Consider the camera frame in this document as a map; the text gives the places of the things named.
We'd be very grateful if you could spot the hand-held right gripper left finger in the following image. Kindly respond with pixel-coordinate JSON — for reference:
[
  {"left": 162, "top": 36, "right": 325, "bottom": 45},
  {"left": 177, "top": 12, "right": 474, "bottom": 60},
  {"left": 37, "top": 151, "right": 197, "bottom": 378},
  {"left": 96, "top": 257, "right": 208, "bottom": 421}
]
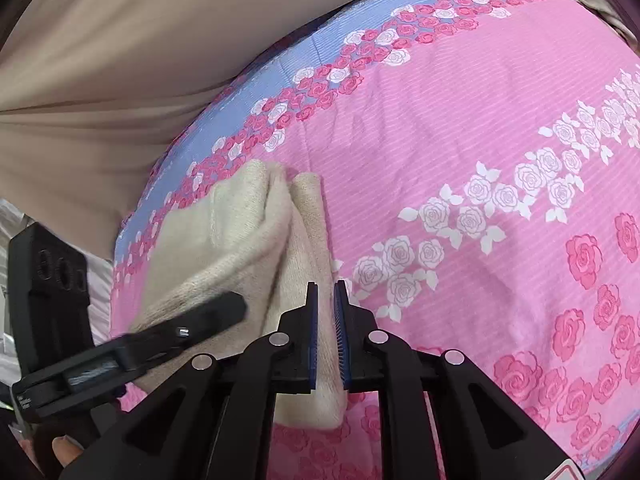
[{"left": 62, "top": 281, "right": 321, "bottom": 480}]

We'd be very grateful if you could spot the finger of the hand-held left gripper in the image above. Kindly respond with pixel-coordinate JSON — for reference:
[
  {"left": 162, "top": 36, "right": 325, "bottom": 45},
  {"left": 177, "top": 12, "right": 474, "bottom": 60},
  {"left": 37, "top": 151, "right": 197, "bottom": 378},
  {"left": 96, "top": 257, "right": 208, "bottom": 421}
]
[{"left": 126, "top": 291, "right": 247, "bottom": 362}]

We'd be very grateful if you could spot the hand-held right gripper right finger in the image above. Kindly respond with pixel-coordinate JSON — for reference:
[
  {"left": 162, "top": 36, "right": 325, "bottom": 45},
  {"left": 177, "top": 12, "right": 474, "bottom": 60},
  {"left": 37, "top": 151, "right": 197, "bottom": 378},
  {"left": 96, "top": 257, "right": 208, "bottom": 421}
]
[{"left": 332, "top": 280, "right": 587, "bottom": 480}]

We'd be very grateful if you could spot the cream sweater with black hearts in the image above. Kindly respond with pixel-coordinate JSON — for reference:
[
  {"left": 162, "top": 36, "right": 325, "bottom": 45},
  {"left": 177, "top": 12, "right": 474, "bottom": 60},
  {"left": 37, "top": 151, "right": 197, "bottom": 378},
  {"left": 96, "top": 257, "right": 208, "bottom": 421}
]
[{"left": 117, "top": 159, "right": 351, "bottom": 432}]

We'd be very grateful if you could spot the person's left hand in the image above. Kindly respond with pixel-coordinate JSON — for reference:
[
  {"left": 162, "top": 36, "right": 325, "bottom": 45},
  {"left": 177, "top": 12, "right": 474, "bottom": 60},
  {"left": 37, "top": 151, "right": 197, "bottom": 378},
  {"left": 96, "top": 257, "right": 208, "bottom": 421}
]
[{"left": 51, "top": 434, "right": 85, "bottom": 472}]

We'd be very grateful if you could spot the pink floral bed sheet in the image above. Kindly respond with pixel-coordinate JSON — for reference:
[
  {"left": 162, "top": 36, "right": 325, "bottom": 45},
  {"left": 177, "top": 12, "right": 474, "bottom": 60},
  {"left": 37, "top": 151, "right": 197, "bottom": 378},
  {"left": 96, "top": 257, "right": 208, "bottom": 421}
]
[{"left": 112, "top": 0, "right": 640, "bottom": 480}]

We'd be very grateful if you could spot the beige draped cloth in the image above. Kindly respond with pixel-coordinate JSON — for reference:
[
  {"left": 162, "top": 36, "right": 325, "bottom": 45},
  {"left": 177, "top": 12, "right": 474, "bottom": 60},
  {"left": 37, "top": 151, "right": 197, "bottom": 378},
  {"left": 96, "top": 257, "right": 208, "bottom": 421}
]
[{"left": 0, "top": 0, "right": 426, "bottom": 261}]

